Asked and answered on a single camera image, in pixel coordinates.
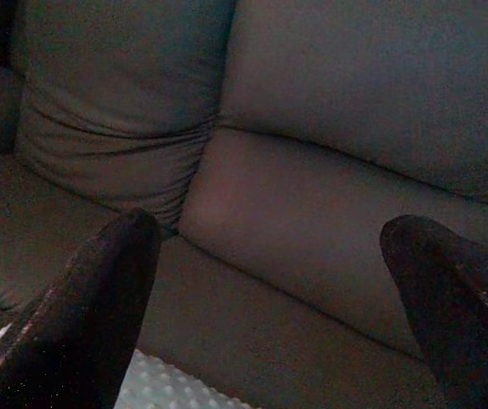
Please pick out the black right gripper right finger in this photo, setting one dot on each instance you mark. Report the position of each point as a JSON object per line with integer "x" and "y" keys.
{"x": 461, "y": 324}

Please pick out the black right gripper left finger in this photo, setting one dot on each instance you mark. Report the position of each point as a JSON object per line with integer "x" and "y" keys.
{"x": 77, "y": 324}

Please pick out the pink dotted pillow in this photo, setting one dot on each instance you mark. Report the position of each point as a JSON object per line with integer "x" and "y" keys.
{"x": 162, "y": 387}

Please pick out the green fabric sofa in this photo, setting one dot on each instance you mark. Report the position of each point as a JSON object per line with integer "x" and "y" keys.
{"x": 311, "y": 191}

